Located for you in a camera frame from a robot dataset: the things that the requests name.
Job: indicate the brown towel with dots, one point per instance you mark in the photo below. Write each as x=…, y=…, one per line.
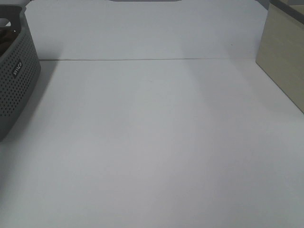
x=7, y=37

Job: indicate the grey perforated plastic basket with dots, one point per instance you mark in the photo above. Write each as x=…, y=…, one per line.
x=19, y=68

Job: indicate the beige storage box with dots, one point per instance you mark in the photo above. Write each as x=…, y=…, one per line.
x=281, y=50

